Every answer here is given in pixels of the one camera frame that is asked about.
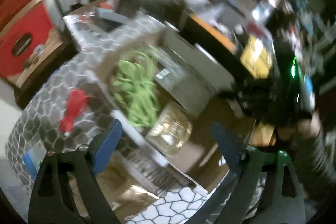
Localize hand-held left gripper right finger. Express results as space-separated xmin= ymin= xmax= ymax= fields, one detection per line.
xmin=189 ymin=123 xmax=306 ymax=224

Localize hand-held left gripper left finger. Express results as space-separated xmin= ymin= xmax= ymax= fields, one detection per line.
xmin=28 ymin=119 xmax=123 ymax=224

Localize red ribbon ornament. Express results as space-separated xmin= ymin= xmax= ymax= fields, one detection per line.
xmin=59 ymin=89 xmax=89 ymax=136

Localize gold tissue pack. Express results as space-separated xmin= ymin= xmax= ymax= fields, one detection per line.
xmin=145 ymin=101 xmax=194 ymax=157

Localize green rope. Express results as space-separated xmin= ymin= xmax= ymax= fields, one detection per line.
xmin=108 ymin=50 xmax=161 ymax=128

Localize blue dolphin print tissue pack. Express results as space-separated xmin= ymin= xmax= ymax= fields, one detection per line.
xmin=22 ymin=140 xmax=49 ymax=182

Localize person's right hand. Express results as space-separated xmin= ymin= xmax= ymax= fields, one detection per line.
xmin=298 ymin=115 xmax=323 ymax=139

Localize yellow checkered pack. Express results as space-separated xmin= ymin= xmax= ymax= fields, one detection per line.
xmin=240 ymin=35 xmax=274 ymax=81

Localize black storage bin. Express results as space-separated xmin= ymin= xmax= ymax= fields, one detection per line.
xmin=165 ymin=4 xmax=279 ymax=88

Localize red chocolate gift bag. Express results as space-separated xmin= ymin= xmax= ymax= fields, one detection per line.
xmin=0 ymin=0 xmax=65 ymax=88

